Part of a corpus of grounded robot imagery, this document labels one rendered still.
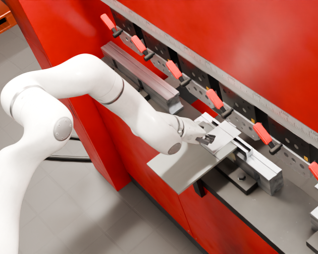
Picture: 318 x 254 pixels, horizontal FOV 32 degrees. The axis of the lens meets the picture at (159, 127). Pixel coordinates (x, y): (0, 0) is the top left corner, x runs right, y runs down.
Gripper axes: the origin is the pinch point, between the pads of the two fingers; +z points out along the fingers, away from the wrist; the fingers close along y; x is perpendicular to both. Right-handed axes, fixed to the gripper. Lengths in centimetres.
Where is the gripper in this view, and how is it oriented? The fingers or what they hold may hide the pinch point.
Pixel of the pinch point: (204, 134)
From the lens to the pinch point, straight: 185.7
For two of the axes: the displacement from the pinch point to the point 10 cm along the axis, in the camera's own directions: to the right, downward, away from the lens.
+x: -4.4, 8.6, 2.7
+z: 6.7, 1.2, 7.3
